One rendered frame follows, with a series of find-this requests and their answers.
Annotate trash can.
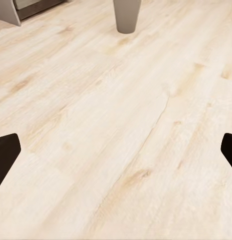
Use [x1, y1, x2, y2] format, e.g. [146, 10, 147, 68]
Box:
[113, 0, 141, 34]

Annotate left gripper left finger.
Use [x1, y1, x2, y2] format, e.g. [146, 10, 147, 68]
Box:
[0, 133, 21, 185]

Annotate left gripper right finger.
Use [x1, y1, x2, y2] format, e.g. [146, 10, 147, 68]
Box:
[220, 133, 232, 166]

